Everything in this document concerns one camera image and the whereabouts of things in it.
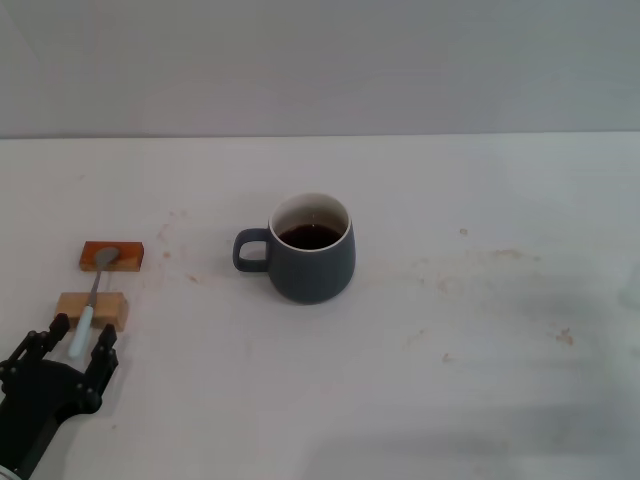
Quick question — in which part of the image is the metal spoon with blue handle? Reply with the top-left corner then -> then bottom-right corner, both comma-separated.
68,246 -> 121,359

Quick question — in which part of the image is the dark grey ceramic mug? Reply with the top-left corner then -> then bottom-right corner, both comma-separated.
232,193 -> 357,305

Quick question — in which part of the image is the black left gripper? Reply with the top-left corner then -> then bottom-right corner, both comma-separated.
0,312 -> 120,475

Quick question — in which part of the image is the light wooden block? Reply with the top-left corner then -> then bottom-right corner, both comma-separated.
54,291 -> 130,333

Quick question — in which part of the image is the reddish brown wooden block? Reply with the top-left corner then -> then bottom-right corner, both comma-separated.
79,240 -> 146,273

